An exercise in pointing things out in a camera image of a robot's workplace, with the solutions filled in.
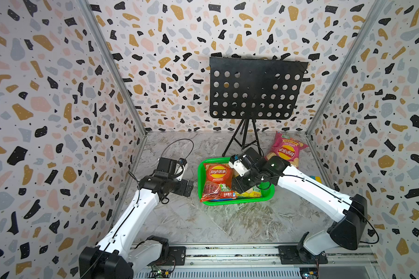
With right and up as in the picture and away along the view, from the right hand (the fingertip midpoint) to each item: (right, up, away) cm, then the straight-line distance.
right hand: (235, 185), depth 76 cm
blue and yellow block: (+48, -1, +23) cm, 54 cm away
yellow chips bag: (+10, -5, +10) cm, 15 cm away
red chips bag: (-8, +2, +4) cm, 9 cm away
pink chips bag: (+32, +17, +25) cm, 44 cm away
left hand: (-23, 0, +5) cm, 24 cm away
